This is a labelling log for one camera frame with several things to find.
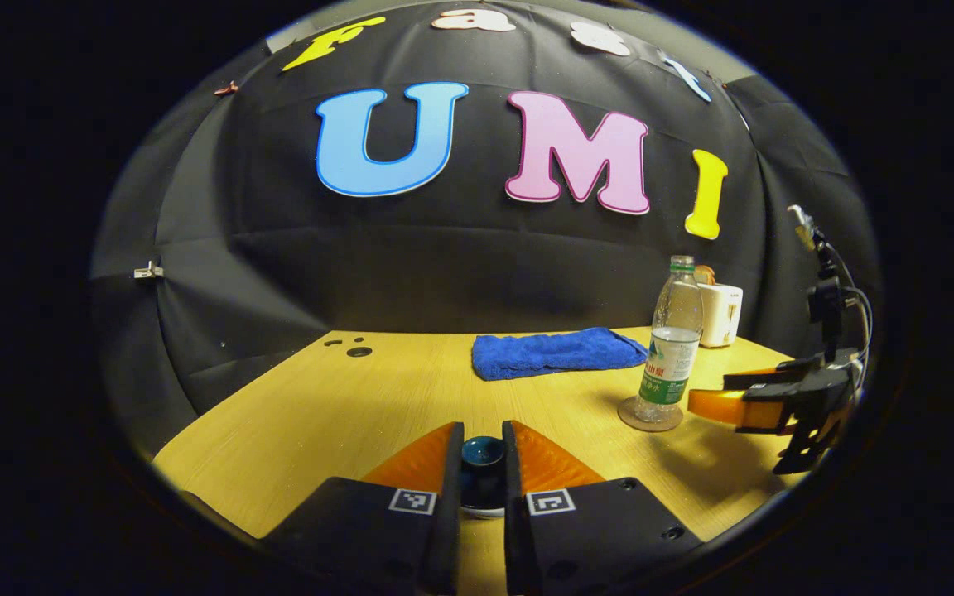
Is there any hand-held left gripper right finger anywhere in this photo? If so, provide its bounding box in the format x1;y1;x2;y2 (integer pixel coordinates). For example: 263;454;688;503
502;420;703;595

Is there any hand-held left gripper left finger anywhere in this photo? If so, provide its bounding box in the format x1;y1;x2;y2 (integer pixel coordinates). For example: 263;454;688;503
266;421;465;595

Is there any clear plastic water bottle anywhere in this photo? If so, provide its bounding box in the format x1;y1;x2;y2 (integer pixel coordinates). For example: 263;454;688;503
637;255;705;430

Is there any round brown coaster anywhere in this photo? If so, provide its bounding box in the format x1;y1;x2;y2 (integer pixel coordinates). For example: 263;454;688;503
618;395;684;433

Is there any white toaster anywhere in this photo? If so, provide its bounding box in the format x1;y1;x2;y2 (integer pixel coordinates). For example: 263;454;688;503
696;282;744;348

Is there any blue towel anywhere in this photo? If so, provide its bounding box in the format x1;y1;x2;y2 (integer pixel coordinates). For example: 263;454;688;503
472;327;648;382

